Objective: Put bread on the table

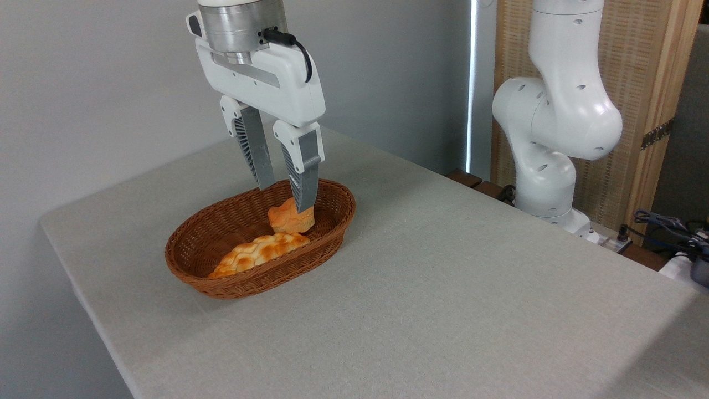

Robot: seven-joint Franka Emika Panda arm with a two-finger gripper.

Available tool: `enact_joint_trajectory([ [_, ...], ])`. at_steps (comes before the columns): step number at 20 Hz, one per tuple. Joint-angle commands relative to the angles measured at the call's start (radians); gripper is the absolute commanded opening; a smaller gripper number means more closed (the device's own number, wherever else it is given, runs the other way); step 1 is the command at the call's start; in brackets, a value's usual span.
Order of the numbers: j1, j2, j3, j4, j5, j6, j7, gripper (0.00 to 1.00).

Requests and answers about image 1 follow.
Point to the wood and rattan folding screen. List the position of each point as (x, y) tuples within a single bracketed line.
[(637, 66)]

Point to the long golden braided bread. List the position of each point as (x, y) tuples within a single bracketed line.
[(260, 252)]

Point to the small golden bread piece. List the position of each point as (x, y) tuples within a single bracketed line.
[(288, 220)]

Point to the dark metal screen hinge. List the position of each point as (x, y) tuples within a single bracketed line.
[(657, 134)]

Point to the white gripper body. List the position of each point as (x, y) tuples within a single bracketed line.
[(266, 83)]

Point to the brown oval wicker basket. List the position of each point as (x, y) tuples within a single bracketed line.
[(221, 233)]

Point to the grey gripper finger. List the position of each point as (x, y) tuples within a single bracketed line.
[(255, 144), (306, 166)]

